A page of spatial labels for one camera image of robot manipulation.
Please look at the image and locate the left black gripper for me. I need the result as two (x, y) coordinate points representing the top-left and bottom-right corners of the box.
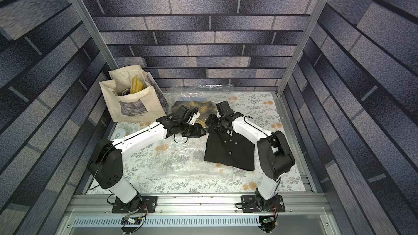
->
(181, 123), (210, 137)

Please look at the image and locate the yellow black plaid shirt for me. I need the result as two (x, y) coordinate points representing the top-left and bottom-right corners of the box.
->
(171, 101), (218, 130)

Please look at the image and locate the black tray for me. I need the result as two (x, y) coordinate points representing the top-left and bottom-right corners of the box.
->
(204, 127), (255, 171)

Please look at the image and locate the clear plastic vacuum bag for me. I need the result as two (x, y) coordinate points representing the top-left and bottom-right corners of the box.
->
(130, 86), (276, 191)

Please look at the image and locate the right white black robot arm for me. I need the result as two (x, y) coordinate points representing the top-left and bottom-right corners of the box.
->
(204, 101), (296, 212)

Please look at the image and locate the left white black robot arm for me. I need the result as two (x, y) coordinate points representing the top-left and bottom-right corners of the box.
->
(87, 105), (206, 213)

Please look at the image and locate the beige canvas tote bag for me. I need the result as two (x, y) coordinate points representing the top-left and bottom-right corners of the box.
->
(99, 65), (169, 123)

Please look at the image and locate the floral patterned table cloth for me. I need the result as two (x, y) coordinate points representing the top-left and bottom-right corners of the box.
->
(86, 91), (308, 195)

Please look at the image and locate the yellow snack packet in tote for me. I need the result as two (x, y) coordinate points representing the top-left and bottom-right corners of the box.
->
(130, 75), (144, 94)

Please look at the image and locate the left small circuit board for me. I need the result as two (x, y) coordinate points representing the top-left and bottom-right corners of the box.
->
(120, 215), (143, 227)

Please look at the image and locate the small circuit board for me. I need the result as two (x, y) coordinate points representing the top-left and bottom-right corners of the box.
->
(120, 215), (143, 227)
(259, 216), (276, 233)

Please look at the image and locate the right small circuit board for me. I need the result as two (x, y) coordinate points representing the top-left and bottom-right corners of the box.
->
(259, 216), (276, 233)

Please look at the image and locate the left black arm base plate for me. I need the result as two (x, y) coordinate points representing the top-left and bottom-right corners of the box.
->
(112, 195), (158, 214)

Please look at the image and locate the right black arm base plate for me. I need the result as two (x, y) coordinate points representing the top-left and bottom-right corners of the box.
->
(236, 194), (286, 213)

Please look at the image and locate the aluminium front rail frame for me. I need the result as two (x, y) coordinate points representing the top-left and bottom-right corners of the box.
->
(57, 192), (340, 235)

